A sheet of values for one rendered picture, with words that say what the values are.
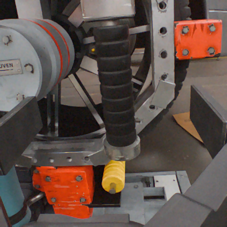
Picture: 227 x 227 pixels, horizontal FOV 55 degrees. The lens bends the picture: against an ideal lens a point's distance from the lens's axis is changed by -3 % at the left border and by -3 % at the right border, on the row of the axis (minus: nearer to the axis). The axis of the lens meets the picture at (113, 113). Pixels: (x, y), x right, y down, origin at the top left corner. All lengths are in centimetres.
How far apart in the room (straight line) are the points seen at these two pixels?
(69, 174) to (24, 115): 41
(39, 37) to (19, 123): 22
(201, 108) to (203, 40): 31
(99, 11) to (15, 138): 13
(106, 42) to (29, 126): 10
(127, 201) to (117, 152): 71
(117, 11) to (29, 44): 15
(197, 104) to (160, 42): 29
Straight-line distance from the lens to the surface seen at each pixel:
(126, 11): 22
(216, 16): 89
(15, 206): 56
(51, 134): 65
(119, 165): 62
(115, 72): 23
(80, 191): 60
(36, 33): 37
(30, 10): 48
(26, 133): 18
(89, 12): 22
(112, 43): 22
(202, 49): 47
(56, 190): 62
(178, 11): 53
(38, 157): 58
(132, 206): 94
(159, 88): 46
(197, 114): 17
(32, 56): 33
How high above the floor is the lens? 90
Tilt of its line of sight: 23 degrees down
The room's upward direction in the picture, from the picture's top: 6 degrees counter-clockwise
